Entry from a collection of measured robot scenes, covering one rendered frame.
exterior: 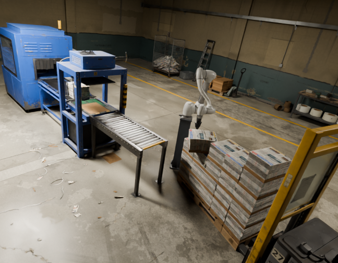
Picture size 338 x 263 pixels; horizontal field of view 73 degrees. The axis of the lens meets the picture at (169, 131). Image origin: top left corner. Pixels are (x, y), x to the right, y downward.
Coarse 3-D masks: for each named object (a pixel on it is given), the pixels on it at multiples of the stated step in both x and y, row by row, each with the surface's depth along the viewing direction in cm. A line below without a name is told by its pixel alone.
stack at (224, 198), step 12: (192, 156) 340; (204, 156) 315; (180, 168) 375; (192, 168) 344; (216, 168) 296; (180, 180) 378; (192, 180) 348; (204, 180) 320; (228, 180) 279; (192, 192) 351; (204, 192) 324; (216, 192) 301; (204, 204) 330; (216, 204) 304; (228, 204) 284
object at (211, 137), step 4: (208, 132) 327; (212, 132) 329; (208, 136) 316; (212, 136) 318; (208, 140) 307; (212, 140) 308; (216, 140) 310; (208, 144) 310; (204, 148) 314; (208, 148) 314
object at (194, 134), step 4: (192, 132) 322; (196, 132) 323; (200, 132) 324; (192, 136) 312; (196, 136) 313; (200, 136) 313; (188, 140) 336; (192, 140) 308; (196, 140) 308; (200, 140) 307; (188, 144) 331; (192, 144) 311; (196, 144) 311; (200, 144) 311; (192, 148) 315; (196, 148) 314
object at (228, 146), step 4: (224, 140) 311; (228, 140) 312; (212, 144) 296; (216, 144) 298; (220, 144) 299; (224, 144) 301; (228, 144) 303; (232, 144) 304; (236, 144) 306; (216, 148) 289; (220, 148) 289; (224, 148) 291; (228, 148) 293; (232, 148) 294; (236, 148) 296; (240, 148) 297; (224, 152) 281; (228, 152) 283
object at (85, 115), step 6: (72, 102) 425; (84, 102) 433; (90, 102) 437; (96, 102) 441; (102, 102) 447; (72, 108) 413; (108, 108) 424; (114, 108) 430; (84, 114) 387; (90, 114) 388; (96, 114) 393; (102, 114) 402
